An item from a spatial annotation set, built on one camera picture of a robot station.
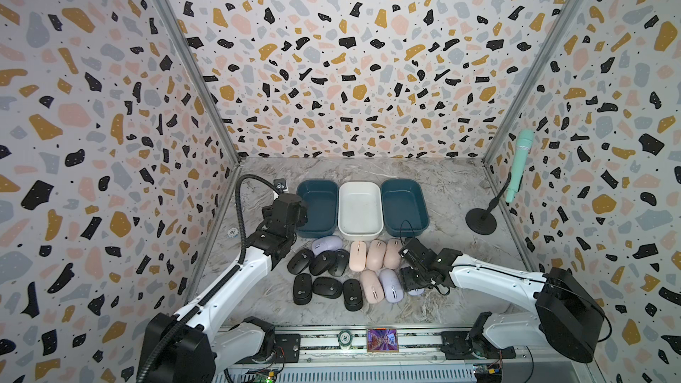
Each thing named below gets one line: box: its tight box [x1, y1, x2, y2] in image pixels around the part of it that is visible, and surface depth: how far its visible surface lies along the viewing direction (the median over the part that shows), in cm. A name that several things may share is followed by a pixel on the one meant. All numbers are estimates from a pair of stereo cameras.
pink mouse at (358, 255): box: [349, 240, 368, 273], surface depth 92 cm
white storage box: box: [337, 180, 384, 241], surface depth 105 cm
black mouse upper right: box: [328, 248, 351, 277], surface depth 90 cm
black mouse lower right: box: [343, 278, 364, 312], surface depth 83 cm
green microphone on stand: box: [465, 129, 535, 236], surface depth 81 cm
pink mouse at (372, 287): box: [360, 269, 385, 305], surface depth 84 cm
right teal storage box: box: [380, 179, 431, 237], surface depth 105 cm
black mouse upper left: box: [286, 248, 315, 275], surface depth 89 cm
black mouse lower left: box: [292, 273, 314, 305], surface depth 85 cm
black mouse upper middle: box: [309, 250, 336, 276], surface depth 89 cm
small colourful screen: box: [367, 328, 400, 353], surface depth 76 cm
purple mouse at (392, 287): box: [378, 268, 404, 304], surface depth 85 cm
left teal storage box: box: [295, 179, 339, 239], surface depth 105 cm
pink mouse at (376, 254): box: [366, 239, 388, 272], surface depth 92 cm
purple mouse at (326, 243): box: [312, 235, 345, 257], surface depth 94 cm
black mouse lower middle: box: [312, 276, 344, 299], surface depth 84 cm
